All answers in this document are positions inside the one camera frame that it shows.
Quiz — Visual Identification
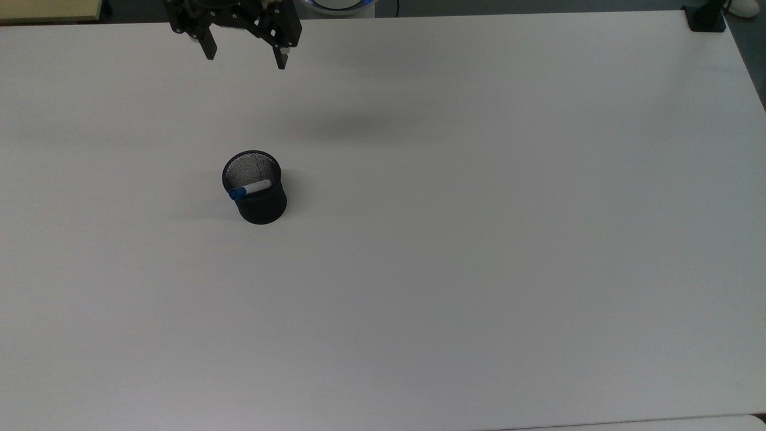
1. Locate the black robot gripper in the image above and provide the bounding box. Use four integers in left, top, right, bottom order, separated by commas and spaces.
163, 0, 303, 71

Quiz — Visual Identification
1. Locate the white marker with blue cap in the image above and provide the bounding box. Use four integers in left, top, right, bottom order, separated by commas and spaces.
229, 179, 272, 201

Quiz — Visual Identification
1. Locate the black mesh pen cup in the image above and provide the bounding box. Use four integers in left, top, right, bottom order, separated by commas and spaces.
221, 150, 288, 226

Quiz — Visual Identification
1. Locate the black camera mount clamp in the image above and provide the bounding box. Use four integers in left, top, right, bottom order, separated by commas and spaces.
684, 0, 728, 34

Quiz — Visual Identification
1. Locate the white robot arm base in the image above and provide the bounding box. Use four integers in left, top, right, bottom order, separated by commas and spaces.
299, 0, 378, 17

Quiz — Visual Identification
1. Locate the pale yellow board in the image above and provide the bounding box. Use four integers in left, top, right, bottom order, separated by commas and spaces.
0, 0, 104, 25

